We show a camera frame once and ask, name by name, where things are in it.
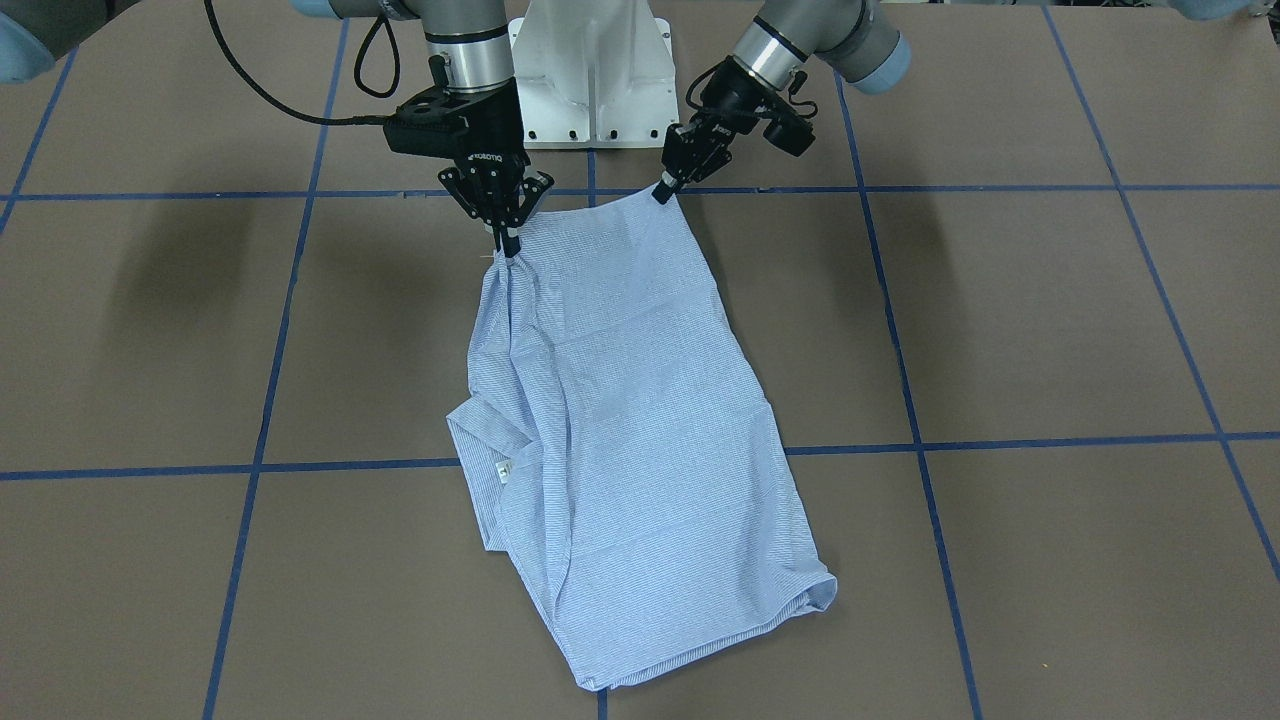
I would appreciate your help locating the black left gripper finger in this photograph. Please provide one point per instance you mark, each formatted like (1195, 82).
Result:
(663, 191)

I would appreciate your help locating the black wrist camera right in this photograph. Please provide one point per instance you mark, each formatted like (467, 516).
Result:
(433, 124)

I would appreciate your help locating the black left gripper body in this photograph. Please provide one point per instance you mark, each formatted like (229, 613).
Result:
(727, 100)

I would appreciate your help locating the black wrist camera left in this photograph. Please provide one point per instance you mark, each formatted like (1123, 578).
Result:
(789, 125)

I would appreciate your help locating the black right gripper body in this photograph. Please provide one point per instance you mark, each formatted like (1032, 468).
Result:
(497, 128)

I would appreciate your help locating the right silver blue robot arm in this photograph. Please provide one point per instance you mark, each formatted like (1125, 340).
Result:
(468, 41)

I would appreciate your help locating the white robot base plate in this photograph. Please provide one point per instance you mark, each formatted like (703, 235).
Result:
(594, 75)

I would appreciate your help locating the light blue striped shirt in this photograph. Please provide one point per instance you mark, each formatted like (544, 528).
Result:
(618, 447)

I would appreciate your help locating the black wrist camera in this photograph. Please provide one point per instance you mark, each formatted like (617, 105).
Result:
(433, 124)
(789, 125)

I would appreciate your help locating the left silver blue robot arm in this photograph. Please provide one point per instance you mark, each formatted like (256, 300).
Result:
(854, 38)

